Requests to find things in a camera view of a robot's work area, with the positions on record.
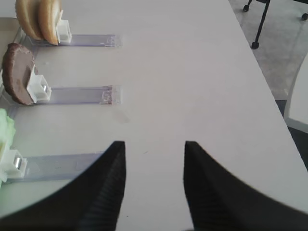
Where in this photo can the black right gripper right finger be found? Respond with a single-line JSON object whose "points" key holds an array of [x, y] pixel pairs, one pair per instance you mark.
{"points": [[219, 201]]}

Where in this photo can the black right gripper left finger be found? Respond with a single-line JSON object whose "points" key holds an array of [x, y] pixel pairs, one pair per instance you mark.
{"points": [[91, 202]]}

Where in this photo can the white lettuce pusher block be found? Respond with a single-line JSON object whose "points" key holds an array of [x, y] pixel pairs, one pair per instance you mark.
{"points": [[12, 164]]}

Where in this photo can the green lettuce leaf standing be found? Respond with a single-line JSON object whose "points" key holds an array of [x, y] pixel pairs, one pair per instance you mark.
{"points": [[7, 132]]}

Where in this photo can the brown meat patty standing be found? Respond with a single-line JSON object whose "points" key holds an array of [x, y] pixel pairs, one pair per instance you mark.
{"points": [[17, 66]]}

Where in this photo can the white patty pusher block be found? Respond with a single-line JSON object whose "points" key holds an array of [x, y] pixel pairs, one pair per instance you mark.
{"points": [[38, 88]]}

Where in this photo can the black chair legs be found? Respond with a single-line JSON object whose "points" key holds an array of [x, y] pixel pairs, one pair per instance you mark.
{"points": [[255, 43]]}

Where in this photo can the white bun pusher block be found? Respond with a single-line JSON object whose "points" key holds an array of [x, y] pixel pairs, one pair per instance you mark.
{"points": [[63, 31]]}

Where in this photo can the clear lettuce holder rail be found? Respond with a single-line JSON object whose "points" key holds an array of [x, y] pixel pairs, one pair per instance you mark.
{"points": [[55, 167]]}

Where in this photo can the clear patty holder rail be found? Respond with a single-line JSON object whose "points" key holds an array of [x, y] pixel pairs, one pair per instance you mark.
{"points": [[85, 95]]}

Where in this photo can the clear bun holder rail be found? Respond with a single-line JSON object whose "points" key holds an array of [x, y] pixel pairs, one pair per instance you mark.
{"points": [[109, 40]]}

